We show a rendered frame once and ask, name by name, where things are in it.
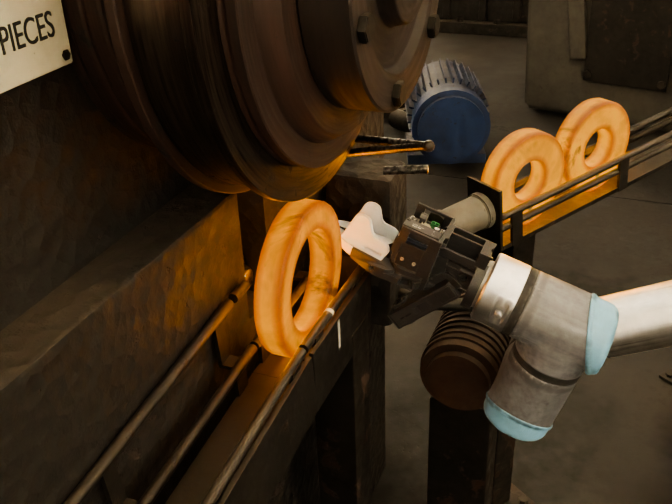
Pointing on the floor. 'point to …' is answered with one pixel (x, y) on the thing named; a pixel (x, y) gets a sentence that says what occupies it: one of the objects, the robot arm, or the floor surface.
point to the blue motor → (448, 115)
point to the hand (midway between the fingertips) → (334, 231)
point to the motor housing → (461, 408)
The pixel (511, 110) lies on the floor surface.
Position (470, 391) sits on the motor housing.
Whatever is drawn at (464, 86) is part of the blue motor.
